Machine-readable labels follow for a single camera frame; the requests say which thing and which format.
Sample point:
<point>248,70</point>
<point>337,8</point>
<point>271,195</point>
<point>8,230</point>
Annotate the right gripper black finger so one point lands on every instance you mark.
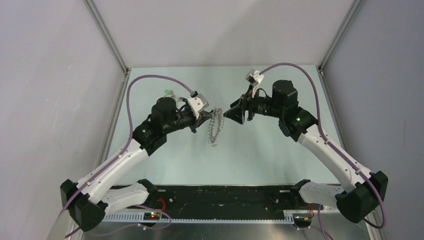
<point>241,103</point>
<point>236,114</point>

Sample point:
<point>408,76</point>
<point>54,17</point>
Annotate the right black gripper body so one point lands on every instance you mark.
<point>254,105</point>

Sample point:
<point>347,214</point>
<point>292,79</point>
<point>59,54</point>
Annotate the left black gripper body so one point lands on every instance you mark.
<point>195,125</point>

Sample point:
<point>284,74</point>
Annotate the metal disc with keyrings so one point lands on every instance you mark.
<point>216,124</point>

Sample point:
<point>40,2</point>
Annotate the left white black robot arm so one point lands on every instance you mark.
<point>91,198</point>

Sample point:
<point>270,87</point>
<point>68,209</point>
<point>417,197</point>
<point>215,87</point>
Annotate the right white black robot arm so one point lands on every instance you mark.
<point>360,190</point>

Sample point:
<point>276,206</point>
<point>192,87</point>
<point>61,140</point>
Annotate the green tagged key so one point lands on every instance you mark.
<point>169,92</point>

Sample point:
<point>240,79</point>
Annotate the left controller board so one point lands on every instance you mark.
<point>151,216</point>

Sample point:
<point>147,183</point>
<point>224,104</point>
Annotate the controller board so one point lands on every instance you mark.
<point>151,216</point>
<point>302,221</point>

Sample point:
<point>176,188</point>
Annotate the right controller board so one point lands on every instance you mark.
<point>302,221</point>

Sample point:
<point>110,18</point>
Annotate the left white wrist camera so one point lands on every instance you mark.
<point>197,104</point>

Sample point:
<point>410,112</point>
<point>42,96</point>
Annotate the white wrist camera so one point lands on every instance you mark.
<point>254,77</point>
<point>197,104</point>

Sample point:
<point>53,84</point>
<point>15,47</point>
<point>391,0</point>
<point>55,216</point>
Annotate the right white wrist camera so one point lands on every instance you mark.
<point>254,77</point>

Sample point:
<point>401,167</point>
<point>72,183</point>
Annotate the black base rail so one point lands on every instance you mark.
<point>227,203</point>

